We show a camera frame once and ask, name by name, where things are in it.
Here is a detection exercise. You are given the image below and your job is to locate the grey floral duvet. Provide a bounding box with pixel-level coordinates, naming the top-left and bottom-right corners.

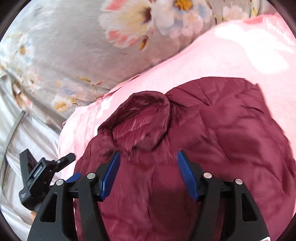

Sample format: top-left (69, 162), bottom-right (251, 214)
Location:
top-left (0, 0), bottom-right (278, 130)

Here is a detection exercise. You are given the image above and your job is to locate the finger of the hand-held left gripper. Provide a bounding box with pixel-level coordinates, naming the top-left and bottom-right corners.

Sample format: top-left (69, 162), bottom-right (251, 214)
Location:
top-left (65, 172), bottom-right (82, 185)
top-left (54, 153), bottom-right (76, 173)

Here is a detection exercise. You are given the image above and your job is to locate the grey strap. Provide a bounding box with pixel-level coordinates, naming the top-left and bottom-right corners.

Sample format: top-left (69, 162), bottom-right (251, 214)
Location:
top-left (4, 111), bottom-right (26, 154)

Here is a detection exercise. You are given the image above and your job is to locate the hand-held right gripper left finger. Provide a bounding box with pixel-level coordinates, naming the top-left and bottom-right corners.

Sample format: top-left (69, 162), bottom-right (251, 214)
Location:
top-left (27, 151), bottom-right (121, 241)

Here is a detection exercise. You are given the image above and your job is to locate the pink printed blanket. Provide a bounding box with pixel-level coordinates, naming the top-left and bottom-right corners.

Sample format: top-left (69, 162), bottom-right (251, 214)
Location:
top-left (58, 11), bottom-right (296, 241)

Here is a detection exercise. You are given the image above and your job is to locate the light grey bed sheet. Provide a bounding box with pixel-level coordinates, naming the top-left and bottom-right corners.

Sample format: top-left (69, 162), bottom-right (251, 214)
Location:
top-left (0, 70), bottom-right (78, 232)

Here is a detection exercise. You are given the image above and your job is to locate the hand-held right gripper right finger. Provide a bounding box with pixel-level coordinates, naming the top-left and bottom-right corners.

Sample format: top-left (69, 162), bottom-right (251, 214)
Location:
top-left (177, 150), bottom-right (270, 241)

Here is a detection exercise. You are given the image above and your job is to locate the maroon down jacket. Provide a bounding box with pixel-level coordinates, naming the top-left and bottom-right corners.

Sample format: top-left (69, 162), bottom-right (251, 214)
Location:
top-left (73, 76), bottom-right (296, 241)

